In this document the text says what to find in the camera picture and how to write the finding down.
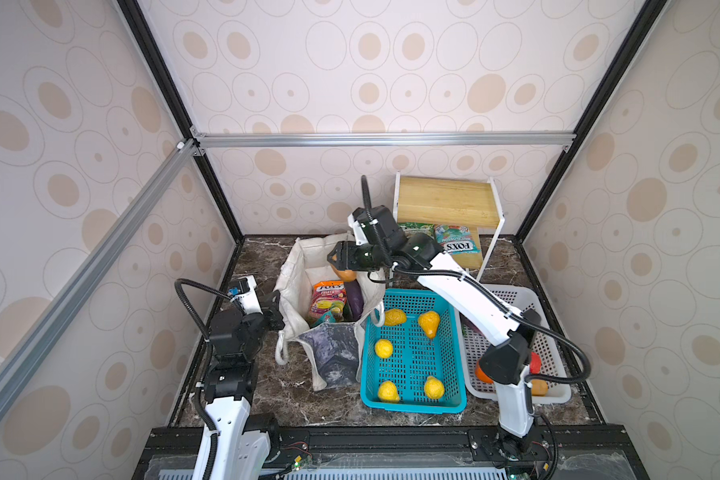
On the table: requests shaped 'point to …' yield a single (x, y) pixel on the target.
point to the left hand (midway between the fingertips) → (285, 289)
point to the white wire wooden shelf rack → (455, 201)
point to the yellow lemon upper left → (394, 317)
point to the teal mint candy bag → (325, 318)
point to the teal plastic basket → (414, 361)
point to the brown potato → (345, 275)
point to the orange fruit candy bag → (327, 296)
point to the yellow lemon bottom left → (388, 392)
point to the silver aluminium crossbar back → (386, 139)
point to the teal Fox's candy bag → (456, 239)
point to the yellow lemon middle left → (384, 348)
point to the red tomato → (535, 363)
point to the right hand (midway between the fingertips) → (335, 259)
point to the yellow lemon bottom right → (433, 388)
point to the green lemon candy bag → (417, 227)
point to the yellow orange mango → (539, 387)
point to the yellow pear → (429, 321)
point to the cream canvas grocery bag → (330, 354)
